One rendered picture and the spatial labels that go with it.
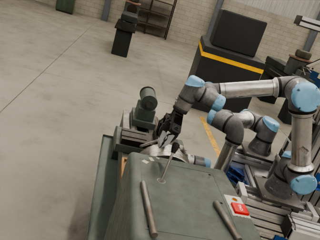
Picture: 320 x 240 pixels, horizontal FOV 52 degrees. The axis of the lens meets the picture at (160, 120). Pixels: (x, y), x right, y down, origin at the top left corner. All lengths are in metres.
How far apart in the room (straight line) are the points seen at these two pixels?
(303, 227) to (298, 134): 0.52
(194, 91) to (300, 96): 0.44
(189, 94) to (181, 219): 0.53
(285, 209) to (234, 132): 0.48
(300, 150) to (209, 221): 0.58
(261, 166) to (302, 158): 0.71
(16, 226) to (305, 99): 2.28
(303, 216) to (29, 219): 2.05
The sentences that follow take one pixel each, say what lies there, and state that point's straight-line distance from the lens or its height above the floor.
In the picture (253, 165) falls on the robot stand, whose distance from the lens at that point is 2.29.
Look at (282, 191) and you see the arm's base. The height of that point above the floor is 1.20.
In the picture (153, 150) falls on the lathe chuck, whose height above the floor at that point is 1.21.
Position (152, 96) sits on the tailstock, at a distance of 2.71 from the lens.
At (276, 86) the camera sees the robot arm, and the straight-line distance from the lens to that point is 1.60.
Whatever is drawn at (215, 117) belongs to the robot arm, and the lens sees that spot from 1.89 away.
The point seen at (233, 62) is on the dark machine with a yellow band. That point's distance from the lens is 6.44.
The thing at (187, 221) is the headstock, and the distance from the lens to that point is 1.20.
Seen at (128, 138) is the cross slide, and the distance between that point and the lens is 2.28.
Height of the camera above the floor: 1.95
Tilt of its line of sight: 21 degrees down
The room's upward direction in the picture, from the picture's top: 17 degrees clockwise
